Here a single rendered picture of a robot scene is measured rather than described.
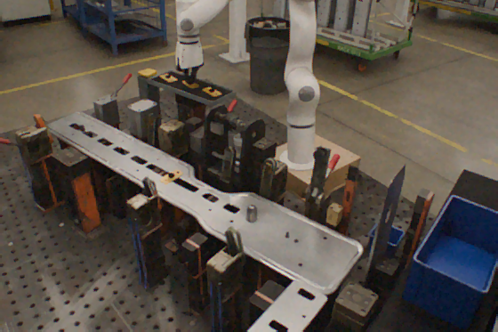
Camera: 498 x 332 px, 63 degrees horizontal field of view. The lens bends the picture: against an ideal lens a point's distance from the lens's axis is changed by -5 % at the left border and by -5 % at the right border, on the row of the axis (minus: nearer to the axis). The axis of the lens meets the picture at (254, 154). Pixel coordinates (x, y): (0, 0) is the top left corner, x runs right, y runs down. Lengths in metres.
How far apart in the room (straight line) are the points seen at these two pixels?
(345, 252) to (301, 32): 0.85
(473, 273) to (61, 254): 1.36
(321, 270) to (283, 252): 0.12
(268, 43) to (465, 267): 3.42
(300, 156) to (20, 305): 1.20
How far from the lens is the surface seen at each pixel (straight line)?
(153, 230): 1.38
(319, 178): 1.26
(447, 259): 1.23
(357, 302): 1.02
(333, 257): 1.19
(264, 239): 1.22
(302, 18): 1.67
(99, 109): 1.93
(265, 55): 4.38
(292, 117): 1.79
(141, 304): 1.49
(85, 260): 1.67
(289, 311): 1.06
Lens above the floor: 1.83
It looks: 32 degrees down
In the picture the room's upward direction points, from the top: 1 degrees clockwise
